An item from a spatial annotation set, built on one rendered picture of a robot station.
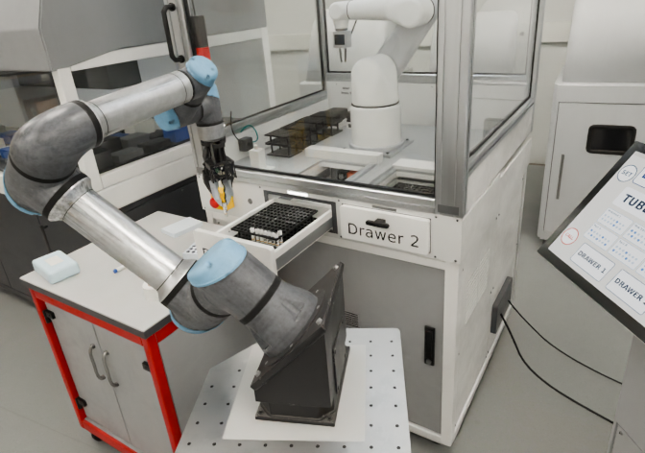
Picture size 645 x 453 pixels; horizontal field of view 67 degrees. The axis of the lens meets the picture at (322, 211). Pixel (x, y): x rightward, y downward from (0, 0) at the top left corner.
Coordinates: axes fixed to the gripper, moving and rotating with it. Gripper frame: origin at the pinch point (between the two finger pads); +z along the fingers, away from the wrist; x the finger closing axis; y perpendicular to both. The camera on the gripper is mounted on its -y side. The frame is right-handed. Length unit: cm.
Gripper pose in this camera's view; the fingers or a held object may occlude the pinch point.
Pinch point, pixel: (223, 201)
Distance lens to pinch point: 151.5
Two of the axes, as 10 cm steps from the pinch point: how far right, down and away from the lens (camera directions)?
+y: 4.7, 3.2, -8.2
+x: 8.8, -2.7, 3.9
